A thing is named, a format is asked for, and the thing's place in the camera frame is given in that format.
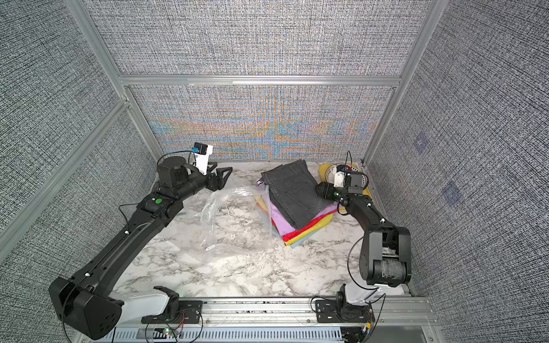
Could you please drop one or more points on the clear plastic vacuum bag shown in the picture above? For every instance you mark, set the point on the clear plastic vacuum bag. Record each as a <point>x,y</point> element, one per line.
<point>233,222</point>

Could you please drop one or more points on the yellow plastic tray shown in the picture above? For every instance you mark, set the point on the yellow plastic tray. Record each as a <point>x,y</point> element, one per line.
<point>348,167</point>

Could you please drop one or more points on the white patterned saucer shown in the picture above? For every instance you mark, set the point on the white patterned saucer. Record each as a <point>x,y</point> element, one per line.
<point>329,174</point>

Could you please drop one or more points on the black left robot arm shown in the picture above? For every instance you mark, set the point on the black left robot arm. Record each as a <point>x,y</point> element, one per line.
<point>83,301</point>

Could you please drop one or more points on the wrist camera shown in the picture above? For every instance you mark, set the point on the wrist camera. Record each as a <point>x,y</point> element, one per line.
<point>202,154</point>
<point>340,178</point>

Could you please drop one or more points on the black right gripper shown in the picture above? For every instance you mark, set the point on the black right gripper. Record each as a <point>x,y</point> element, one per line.
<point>330,188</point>

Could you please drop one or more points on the red striped waistband shorts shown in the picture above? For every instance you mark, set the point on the red striped waistband shorts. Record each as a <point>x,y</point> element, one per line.
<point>300,229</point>

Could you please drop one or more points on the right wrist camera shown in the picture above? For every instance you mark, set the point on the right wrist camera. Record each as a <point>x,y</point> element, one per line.
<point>340,178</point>

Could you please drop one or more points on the light blue trousers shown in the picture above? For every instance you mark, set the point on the light blue trousers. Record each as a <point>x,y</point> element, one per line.
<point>296,240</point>

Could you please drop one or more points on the aluminium front rail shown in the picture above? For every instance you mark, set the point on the aluminium front rail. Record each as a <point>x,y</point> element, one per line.
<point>292,311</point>

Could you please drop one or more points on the yellow garment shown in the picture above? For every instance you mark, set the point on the yellow garment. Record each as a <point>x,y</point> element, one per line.
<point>309,229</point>

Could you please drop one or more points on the purple garment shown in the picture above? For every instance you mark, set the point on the purple garment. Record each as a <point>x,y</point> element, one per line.
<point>283,218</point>

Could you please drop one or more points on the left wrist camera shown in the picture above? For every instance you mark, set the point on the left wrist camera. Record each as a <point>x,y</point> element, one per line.
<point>202,154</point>

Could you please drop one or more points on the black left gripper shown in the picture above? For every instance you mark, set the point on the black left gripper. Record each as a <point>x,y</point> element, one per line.
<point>214,186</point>

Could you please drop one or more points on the black garment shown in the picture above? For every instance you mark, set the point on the black garment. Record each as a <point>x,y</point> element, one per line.
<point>292,190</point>

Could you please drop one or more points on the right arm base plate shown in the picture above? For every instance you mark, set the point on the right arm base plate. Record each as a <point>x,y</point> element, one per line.
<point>331,311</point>

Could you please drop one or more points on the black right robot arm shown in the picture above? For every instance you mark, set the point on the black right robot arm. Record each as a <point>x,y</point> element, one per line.
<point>385,248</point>

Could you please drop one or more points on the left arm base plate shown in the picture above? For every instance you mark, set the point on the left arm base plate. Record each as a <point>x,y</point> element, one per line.
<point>187,311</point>

